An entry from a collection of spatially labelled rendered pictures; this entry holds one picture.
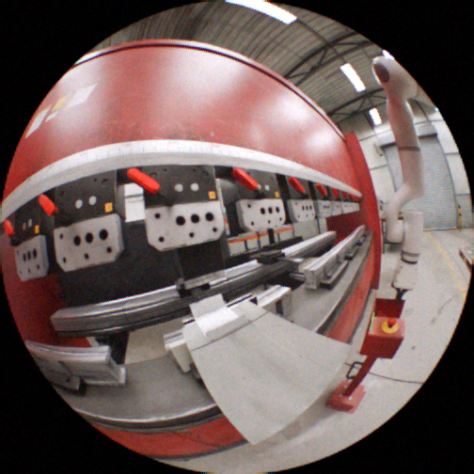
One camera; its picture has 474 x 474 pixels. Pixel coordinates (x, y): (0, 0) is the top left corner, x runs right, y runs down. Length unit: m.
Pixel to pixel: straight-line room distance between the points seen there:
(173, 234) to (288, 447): 1.24
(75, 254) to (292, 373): 0.37
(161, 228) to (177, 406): 0.36
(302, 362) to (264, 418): 0.09
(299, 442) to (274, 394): 1.01
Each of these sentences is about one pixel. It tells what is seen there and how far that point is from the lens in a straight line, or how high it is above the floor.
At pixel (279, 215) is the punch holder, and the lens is 0.40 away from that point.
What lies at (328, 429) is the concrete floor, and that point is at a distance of 1.23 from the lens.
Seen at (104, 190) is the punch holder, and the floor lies 1.30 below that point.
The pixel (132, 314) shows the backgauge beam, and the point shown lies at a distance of 0.61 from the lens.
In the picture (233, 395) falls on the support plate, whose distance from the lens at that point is 0.21.
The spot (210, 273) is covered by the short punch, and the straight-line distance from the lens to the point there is 0.31.
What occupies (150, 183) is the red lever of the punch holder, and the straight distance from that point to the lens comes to 0.24.
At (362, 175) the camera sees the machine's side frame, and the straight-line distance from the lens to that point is 2.28.
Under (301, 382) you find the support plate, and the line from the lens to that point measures 0.21.
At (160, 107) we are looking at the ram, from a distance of 0.42.
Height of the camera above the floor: 1.19
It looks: 3 degrees down
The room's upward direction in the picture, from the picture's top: 10 degrees counter-clockwise
